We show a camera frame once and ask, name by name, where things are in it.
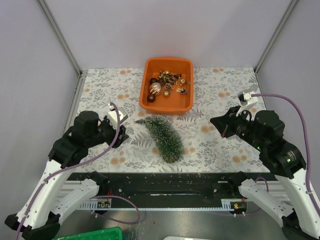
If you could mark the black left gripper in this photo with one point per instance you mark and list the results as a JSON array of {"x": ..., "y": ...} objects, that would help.
[{"x": 121, "y": 137}]

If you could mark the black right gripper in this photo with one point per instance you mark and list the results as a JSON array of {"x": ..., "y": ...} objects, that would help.
[{"x": 227, "y": 120}]

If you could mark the small green christmas tree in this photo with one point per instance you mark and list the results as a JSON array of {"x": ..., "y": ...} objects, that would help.
[{"x": 167, "y": 140}]

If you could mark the orange plastic tub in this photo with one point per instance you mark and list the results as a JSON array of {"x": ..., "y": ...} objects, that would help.
[{"x": 175, "y": 104}]

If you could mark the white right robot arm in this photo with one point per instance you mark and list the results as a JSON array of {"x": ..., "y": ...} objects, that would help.
[{"x": 298, "y": 221}]

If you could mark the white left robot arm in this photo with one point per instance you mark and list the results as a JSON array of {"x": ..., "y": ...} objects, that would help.
[{"x": 42, "y": 216}]

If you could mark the floral patterned table mat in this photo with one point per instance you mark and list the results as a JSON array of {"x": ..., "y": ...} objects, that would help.
[{"x": 215, "y": 91}]

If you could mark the dark brown bauble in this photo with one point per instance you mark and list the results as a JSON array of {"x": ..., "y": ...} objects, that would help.
[
  {"x": 151, "y": 98},
  {"x": 153, "y": 80}
]

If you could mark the large gold striped bauble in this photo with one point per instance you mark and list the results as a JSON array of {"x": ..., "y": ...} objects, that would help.
[{"x": 155, "y": 88}]

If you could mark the gold wrapped round ornament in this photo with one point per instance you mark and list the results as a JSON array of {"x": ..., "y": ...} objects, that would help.
[{"x": 183, "y": 81}]

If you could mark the small gold bauble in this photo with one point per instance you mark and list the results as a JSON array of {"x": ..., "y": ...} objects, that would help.
[{"x": 166, "y": 94}]

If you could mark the brown pine cone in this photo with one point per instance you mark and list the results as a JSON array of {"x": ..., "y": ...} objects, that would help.
[{"x": 168, "y": 87}]

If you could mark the gold and brown ornament pile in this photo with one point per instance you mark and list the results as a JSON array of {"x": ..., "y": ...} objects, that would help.
[{"x": 169, "y": 77}]

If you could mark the green plastic crate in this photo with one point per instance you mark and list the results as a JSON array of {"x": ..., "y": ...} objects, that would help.
[{"x": 113, "y": 233}]

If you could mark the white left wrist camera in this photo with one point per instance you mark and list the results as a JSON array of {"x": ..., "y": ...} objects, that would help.
[{"x": 116, "y": 117}]

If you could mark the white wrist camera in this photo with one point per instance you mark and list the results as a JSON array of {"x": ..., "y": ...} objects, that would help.
[
  {"x": 247, "y": 100},
  {"x": 116, "y": 117}
]

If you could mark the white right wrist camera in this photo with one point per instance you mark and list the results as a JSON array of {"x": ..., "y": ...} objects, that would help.
[{"x": 247, "y": 100}]

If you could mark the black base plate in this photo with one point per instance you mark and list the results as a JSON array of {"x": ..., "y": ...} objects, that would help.
[{"x": 170, "y": 187}]

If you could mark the aluminium frame post left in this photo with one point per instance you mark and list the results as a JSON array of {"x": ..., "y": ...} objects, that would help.
[{"x": 56, "y": 29}]

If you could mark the grey slotted cable duct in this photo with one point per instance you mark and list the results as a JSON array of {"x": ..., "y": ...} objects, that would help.
[{"x": 113, "y": 205}]

